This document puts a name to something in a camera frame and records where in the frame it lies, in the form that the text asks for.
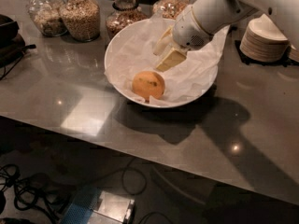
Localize orange fruit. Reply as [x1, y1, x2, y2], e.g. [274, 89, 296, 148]
[132, 71, 165, 101]

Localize white ceramic bowl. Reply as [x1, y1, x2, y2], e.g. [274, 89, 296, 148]
[103, 18, 219, 109]

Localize glass jar with dark granola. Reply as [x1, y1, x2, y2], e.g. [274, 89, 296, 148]
[106, 0, 147, 38]

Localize white paper bowl liner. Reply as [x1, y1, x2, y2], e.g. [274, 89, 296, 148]
[104, 12, 231, 107]

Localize black tray under plates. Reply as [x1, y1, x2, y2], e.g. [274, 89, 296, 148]
[235, 40, 299, 67]

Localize dark appliance at left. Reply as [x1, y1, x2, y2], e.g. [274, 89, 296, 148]
[0, 15, 36, 80]

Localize glass jar with oats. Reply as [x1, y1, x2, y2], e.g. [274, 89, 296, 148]
[26, 0, 67, 37]

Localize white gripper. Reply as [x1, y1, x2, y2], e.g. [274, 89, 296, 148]
[153, 0, 257, 72]

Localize glass jar with mixed cereal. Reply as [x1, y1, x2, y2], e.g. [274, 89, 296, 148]
[152, 0, 189, 20]

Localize glass jar with grains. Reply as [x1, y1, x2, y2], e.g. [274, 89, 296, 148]
[60, 0, 100, 42]

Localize blue and grey floor box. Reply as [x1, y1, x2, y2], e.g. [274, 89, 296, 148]
[60, 187, 135, 224]

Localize black cables on floor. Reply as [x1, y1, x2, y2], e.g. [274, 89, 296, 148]
[0, 158, 176, 224]

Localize stack of paper plates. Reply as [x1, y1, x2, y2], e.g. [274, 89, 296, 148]
[240, 15, 289, 63]

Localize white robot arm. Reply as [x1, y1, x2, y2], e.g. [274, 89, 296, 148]
[153, 0, 299, 72]

